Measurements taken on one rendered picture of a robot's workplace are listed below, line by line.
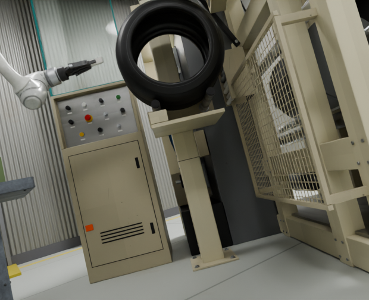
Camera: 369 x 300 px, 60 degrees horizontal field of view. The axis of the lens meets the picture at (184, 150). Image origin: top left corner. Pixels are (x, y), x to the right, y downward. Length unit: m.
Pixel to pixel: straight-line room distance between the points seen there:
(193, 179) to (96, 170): 0.68
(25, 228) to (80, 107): 2.38
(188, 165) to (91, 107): 0.84
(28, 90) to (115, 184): 0.88
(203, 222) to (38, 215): 2.86
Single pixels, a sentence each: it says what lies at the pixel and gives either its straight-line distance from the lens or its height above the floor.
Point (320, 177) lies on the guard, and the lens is 1.14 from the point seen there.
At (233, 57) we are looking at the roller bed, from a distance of 2.00.
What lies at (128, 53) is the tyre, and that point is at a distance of 1.65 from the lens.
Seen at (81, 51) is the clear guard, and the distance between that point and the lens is 2.45.
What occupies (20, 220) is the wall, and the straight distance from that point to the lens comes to 4.40.
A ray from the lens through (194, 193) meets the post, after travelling 1.90.
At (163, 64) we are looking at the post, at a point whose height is 1.22.
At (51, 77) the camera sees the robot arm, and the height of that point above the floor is 1.17.
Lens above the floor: 0.52
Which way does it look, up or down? 5 degrees up
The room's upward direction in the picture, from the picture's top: 14 degrees counter-clockwise
